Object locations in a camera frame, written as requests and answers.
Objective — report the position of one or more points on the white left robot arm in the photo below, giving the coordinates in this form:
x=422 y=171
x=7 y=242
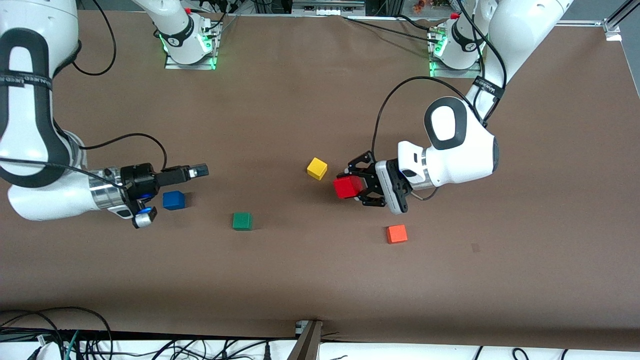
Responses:
x=465 y=160

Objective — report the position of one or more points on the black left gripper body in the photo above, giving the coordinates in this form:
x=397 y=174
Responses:
x=371 y=183

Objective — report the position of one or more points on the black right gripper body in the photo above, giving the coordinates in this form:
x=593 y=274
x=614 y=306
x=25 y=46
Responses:
x=138 y=180

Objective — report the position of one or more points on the green cube block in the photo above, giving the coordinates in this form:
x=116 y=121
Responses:
x=242 y=221

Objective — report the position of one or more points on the yellow cube block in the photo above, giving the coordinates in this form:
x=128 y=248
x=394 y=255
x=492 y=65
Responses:
x=316 y=168

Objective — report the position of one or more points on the brown table cover sheet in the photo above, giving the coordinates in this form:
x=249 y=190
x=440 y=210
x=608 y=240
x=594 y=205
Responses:
x=320 y=280

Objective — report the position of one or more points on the small orange background toy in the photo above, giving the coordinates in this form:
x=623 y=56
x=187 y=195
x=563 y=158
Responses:
x=419 y=5

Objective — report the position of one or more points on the red cube block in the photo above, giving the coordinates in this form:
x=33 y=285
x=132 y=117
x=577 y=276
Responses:
x=347 y=187

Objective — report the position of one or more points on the blue cube block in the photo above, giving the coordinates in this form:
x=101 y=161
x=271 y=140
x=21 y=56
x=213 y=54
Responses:
x=174 y=200

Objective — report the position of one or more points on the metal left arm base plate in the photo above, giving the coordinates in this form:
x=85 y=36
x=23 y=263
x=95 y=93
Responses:
x=460 y=74

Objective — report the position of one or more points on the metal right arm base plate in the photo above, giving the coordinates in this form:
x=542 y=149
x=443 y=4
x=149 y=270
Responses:
x=192 y=66

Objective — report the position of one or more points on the white power strip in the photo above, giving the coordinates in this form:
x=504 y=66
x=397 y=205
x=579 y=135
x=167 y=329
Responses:
x=327 y=7

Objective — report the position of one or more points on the orange cube block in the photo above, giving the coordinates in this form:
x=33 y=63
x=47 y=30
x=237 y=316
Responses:
x=396 y=234

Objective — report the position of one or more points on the aluminium bar with bracket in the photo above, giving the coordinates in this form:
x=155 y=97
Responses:
x=306 y=345

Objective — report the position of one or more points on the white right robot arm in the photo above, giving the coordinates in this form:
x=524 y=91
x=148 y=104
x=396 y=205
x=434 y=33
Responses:
x=45 y=200

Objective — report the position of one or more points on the aluminium frame profile with rail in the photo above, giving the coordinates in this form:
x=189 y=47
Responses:
x=612 y=27

